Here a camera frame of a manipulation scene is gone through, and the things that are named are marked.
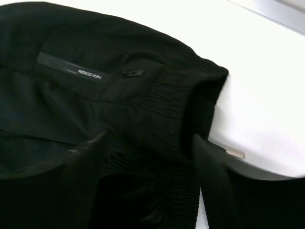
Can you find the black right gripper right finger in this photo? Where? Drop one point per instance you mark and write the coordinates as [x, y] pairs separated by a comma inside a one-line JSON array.
[[237, 196]]

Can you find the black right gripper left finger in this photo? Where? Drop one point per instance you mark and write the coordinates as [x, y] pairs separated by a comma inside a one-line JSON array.
[[58, 193]]

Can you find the black shorts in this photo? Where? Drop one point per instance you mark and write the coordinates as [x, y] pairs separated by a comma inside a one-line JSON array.
[[67, 75]]

